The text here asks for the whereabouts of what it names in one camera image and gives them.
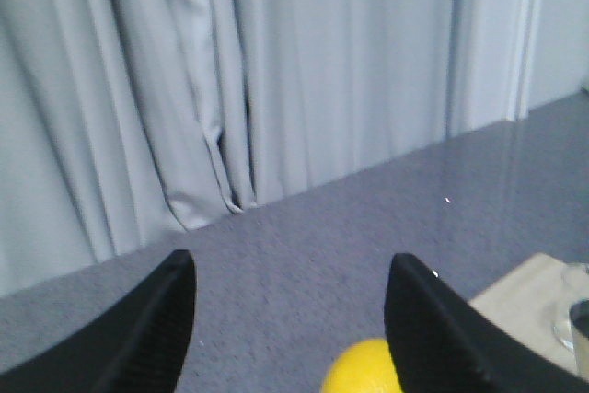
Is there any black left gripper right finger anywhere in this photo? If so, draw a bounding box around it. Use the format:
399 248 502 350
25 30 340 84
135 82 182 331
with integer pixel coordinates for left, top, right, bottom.
384 253 588 392

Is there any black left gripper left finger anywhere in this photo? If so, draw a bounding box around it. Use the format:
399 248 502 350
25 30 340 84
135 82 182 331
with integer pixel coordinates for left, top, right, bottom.
1 249 197 392

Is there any clear glass beaker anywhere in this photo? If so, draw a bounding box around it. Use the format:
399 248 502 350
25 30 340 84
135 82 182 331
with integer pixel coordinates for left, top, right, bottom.
551 262 588 353

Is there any steel double jigger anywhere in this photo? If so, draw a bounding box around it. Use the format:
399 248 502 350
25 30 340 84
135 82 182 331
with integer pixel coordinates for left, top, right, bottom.
569 299 588 370

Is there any yellow lemon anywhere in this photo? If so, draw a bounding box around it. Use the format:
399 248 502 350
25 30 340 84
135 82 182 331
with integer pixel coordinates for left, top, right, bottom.
320 338 402 393

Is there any light wooden cutting board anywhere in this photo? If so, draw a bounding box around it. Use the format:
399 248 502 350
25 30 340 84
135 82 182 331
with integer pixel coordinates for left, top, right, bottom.
470 253 578 375

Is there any grey curtain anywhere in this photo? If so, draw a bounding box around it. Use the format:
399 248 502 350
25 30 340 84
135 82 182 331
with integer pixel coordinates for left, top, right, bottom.
0 0 589 297

